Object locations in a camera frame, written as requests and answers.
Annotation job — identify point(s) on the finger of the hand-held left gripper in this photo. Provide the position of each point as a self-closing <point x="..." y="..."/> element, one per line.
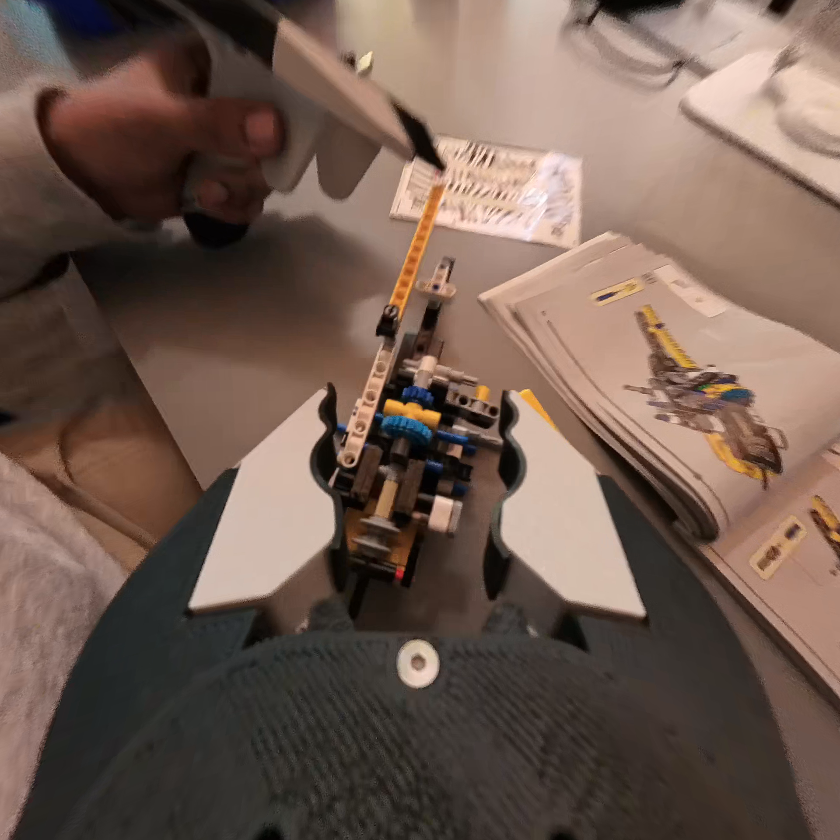
<point x="334" y="85"/>

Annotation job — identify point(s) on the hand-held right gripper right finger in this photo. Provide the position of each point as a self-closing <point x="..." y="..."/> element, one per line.
<point x="564" y="538"/>

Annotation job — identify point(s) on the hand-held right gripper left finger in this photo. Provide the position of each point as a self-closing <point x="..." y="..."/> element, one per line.
<point x="269" y="525"/>

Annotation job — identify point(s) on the lego gearbox model assembly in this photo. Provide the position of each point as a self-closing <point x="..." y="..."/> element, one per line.
<point x="410" y="413"/>

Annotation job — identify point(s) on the lego instruction booklet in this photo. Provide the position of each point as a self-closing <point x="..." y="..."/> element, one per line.
<point x="577" y="328"/>

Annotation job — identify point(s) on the person's left forearm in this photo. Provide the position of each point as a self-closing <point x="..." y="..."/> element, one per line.
<point x="26" y="197"/>

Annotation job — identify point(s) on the yellow lego beam white connector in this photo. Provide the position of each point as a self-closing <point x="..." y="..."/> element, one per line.
<point x="535" y="407"/>

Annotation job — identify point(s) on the person's left hand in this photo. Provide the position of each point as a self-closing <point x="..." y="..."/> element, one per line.
<point x="131" y="138"/>

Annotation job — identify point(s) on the zebra striped sticker sheet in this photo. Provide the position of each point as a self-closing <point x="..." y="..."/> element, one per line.
<point x="485" y="190"/>

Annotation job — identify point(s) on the white rounded panel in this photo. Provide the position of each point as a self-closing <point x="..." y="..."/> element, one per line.
<point x="741" y="111"/>

